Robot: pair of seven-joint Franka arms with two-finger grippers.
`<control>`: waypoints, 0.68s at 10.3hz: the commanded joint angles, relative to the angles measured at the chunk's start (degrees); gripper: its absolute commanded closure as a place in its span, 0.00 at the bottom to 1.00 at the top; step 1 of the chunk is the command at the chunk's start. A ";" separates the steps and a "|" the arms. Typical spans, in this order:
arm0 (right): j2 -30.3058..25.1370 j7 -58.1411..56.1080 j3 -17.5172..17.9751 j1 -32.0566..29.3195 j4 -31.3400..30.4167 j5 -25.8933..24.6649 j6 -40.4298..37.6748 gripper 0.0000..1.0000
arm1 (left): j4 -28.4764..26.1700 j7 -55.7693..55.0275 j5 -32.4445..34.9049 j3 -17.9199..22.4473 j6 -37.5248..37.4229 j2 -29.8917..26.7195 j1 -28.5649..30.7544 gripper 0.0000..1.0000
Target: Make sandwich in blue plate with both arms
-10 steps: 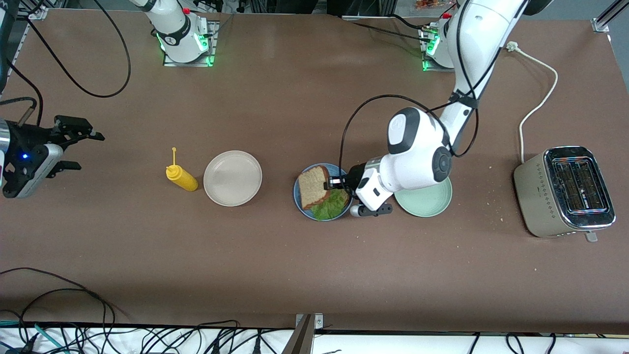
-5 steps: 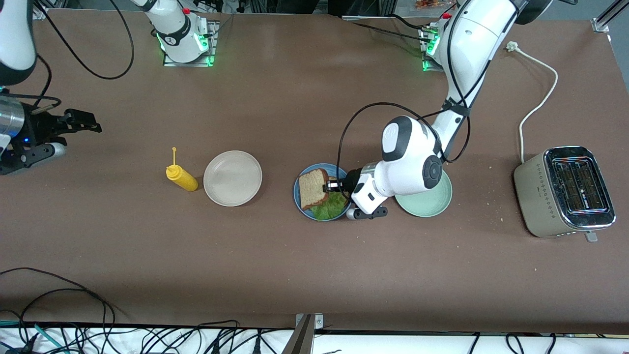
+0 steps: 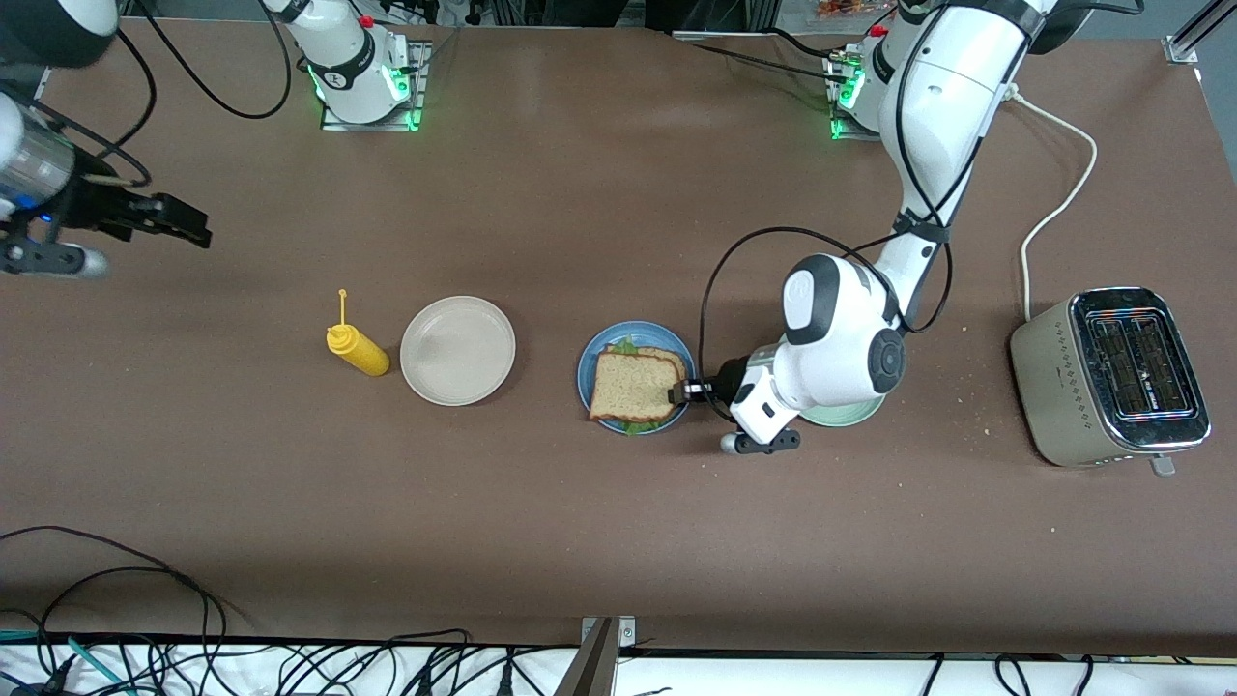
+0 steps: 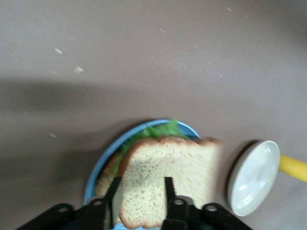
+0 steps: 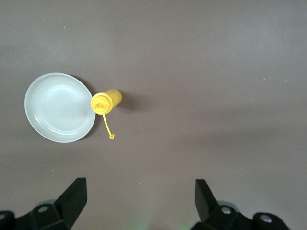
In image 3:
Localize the green lettuce leaf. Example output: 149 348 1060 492
607 335 668 436

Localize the teal cable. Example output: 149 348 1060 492
0 630 131 696

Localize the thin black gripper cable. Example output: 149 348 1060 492
0 24 158 189

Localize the brown bread slice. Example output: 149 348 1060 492
589 346 688 423

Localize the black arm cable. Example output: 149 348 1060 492
698 227 953 388
126 0 294 122

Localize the yellow squeeze sauce bottle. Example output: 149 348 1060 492
327 289 391 377

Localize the beige chrome toaster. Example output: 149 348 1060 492
1010 287 1212 478

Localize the metal table edge bracket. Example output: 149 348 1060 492
554 616 637 696

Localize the aluminium frame profile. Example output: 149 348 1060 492
1165 0 1237 65

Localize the brown table cover sheet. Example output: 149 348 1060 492
0 17 1237 660

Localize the black base cable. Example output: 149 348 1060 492
676 27 851 84

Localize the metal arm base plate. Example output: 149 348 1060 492
319 39 433 132
823 53 885 143

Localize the black looped floor cable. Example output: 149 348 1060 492
0 525 229 696

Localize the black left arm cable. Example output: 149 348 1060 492
698 227 953 388

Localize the beige round plate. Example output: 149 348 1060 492
399 295 517 407

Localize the blue round plate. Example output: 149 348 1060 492
577 320 697 435

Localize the white toaster power cable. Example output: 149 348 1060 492
1005 85 1099 323

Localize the pale green round plate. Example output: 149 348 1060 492
800 391 886 427

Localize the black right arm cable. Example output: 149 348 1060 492
126 0 294 122

